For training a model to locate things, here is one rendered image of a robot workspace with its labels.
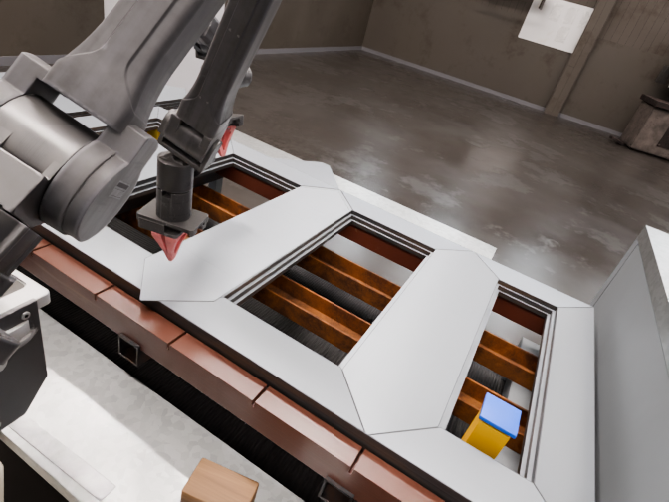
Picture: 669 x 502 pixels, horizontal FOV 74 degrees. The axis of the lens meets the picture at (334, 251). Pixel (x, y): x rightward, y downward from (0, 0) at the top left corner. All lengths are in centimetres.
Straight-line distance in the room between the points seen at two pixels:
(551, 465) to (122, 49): 79
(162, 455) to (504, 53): 1078
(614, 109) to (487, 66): 276
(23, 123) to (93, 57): 7
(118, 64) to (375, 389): 60
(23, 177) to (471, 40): 1105
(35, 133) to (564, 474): 81
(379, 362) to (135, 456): 44
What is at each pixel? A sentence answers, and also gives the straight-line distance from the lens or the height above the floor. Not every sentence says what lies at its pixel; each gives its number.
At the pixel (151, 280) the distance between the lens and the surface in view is 90.
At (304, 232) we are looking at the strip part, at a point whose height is 85.
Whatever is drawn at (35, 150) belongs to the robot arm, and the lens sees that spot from 37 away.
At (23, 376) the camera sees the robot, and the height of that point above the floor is 95.
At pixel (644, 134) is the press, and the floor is 32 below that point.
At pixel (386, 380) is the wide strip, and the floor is 85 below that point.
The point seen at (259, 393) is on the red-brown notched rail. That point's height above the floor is 82.
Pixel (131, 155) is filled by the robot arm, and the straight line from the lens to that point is 37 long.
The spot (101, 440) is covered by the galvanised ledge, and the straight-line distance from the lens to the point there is 88.
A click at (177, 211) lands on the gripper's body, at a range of 78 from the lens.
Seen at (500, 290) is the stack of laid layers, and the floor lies 83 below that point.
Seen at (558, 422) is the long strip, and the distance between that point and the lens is 92.
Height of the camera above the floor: 141
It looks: 31 degrees down
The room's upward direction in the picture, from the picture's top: 16 degrees clockwise
